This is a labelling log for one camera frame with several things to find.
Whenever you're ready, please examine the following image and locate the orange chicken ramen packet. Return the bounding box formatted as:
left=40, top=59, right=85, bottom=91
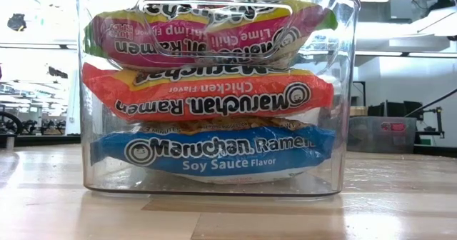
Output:
left=81, top=61, right=335, bottom=123

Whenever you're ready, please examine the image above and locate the blue soy sauce ramen packet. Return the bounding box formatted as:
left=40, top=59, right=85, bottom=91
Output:
left=89, top=116, right=336, bottom=184

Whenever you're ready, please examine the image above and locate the lime chili shrimp ramen packet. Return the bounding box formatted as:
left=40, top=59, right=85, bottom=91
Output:
left=84, top=0, right=338, bottom=73

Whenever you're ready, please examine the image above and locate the clear plastic bin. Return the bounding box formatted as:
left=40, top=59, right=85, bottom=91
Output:
left=67, top=0, right=361, bottom=198

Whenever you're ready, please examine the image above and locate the gray translucent plastic bin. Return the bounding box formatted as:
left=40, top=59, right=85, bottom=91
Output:
left=346, top=116, right=418, bottom=154

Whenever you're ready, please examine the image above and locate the dark monitor row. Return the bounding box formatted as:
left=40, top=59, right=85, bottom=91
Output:
left=367, top=99, right=425, bottom=118

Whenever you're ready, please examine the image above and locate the black spoked wheel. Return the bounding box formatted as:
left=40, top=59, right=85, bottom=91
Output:
left=0, top=110, right=23, bottom=136

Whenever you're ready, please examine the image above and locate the black door frame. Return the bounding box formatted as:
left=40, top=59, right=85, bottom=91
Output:
left=351, top=81, right=367, bottom=107

